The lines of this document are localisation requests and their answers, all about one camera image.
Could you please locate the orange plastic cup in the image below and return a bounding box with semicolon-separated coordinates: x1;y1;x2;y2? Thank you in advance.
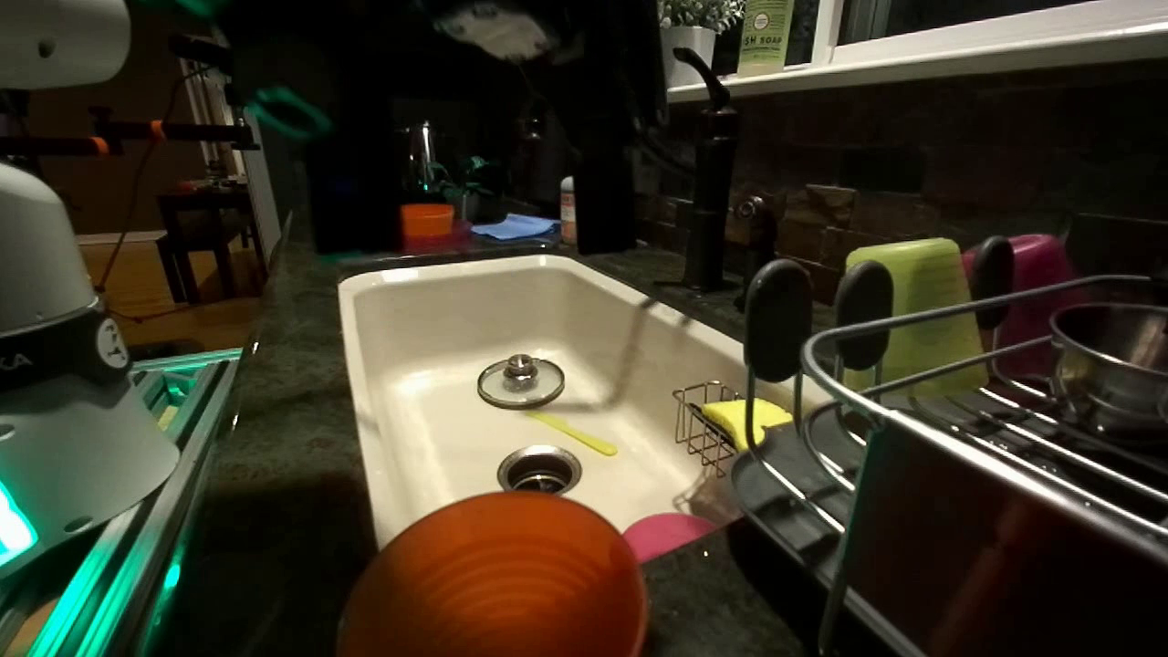
337;490;653;657

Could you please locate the pink plastic cup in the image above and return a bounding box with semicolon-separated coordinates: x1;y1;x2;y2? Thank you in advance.
622;512;724;568

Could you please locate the light green plastic cup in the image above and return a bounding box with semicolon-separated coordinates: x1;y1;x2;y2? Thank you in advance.
841;232;992;397

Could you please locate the magenta plastic cup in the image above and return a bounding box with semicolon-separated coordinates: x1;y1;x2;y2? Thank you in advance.
959;229;1089;381

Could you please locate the yellow-green plastic utensil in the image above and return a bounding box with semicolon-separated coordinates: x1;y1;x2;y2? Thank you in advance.
530;409;622;461

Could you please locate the blue dish cloth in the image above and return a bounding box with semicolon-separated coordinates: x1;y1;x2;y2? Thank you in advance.
466;212;564;243

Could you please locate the metal sink drain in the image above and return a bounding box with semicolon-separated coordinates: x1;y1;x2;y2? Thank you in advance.
492;442;588;501

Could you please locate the white kitchen sink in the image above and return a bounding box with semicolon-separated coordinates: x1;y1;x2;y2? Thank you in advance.
337;253;780;552

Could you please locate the yellow sponge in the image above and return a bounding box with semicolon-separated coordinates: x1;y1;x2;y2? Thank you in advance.
699;395;796;453

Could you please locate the dark kitchen faucet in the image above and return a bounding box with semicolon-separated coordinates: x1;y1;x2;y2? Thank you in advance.
672;45;780;297

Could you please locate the potted plant white pot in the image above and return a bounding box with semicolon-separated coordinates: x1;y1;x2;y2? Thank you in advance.
653;0;745;90

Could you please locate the dark wooden stool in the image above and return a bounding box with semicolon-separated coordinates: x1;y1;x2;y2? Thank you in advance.
157;179;268;308

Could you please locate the metal dish rack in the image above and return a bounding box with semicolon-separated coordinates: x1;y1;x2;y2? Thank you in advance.
727;229;1168;657

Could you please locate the white window sill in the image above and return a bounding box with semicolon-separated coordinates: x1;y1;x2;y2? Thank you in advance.
665;0;1168;105

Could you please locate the stand with orange clamps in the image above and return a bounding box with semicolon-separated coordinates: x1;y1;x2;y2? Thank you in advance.
0;32;268;168

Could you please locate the stainless steel bowl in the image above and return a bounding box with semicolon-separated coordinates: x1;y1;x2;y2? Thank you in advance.
1049;301;1168;436

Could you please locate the wire sponge caddy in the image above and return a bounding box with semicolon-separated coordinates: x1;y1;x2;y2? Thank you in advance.
667;376;780;516

